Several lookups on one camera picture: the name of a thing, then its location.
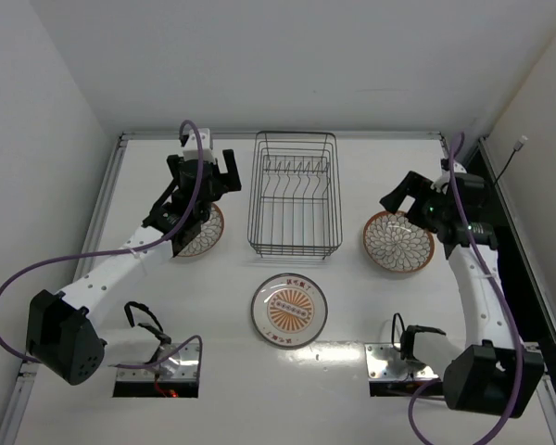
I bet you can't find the grey wire dish rack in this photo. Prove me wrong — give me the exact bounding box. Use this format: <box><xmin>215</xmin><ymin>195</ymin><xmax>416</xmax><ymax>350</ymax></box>
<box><xmin>246</xmin><ymin>131</ymin><xmax>343</xmax><ymax>260</ymax></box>

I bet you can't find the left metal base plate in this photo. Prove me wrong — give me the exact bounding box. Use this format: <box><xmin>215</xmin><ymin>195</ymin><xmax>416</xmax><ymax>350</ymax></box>
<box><xmin>116</xmin><ymin>341</ymin><xmax>200</xmax><ymax>384</ymax></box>

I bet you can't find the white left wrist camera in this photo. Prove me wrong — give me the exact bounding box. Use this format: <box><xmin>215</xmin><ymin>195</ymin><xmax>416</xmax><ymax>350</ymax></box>
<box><xmin>180</xmin><ymin>128</ymin><xmax>216</xmax><ymax>163</ymax></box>

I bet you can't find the black usb cable on wall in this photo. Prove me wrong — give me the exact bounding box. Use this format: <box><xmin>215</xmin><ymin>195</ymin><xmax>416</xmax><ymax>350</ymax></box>
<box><xmin>493</xmin><ymin>134</ymin><xmax>529</xmax><ymax>186</ymax></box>

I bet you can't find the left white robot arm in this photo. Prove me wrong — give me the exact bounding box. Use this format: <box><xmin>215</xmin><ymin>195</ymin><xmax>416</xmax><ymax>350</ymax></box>
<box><xmin>26</xmin><ymin>149</ymin><xmax>241</xmax><ymax>386</ymax></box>

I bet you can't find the floral orange-rim plate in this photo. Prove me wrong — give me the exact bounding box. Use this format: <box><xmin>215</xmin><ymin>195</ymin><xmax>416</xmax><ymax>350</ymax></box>
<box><xmin>362</xmin><ymin>211</ymin><xmax>435</xmax><ymax>273</ymax></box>
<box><xmin>178</xmin><ymin>203</ymin><xmax>225</xmax><ymax>258</ymax></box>

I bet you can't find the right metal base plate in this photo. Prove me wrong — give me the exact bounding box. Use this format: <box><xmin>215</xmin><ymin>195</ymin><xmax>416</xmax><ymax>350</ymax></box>
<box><xmin>364</xmin><ymin>343</ymin><xmax>438</xmax><ymax>383</ymax></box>

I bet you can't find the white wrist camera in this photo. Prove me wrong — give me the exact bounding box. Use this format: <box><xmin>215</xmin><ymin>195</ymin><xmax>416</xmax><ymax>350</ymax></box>
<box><xmin>431</xmin><ymin>159</ymin><xmax>467</xmax><ymax>193</ymax></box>
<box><xmin>180</xmin><ymin>128</ymin><xmax>216</xmax><ymax>163</ymax></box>

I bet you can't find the metal base plate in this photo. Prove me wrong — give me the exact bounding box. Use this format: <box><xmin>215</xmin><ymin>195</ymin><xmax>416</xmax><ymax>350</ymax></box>
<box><xmin>116</xmin><ymin>341</ymin><xmax>200</xmax><ymax>384</ymax></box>
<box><xmin>364</xmin><ymin>343</ymin><xmax>438</xmax><ymax>383</ymax></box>

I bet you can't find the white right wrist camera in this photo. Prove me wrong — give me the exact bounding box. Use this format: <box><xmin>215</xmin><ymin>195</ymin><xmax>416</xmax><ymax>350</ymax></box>
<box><xmin>431</xmin><ymin>159</ymin><xmax>467</xmax><ymax>193</ymax></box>

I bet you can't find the sunburst pattern grey-rim plate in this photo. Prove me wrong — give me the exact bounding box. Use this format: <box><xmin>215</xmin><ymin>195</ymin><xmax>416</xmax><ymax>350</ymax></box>
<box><xmin>249</xmin><ymin>273</ymin><xmax>329</xmax><ymax>350</ymax></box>

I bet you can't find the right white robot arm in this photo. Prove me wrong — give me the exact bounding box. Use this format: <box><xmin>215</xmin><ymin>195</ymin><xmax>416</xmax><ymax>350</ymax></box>
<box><xmin>380</xmin><ymin>172</ymin><xmax>544</xmax><ymax>418</ymax></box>

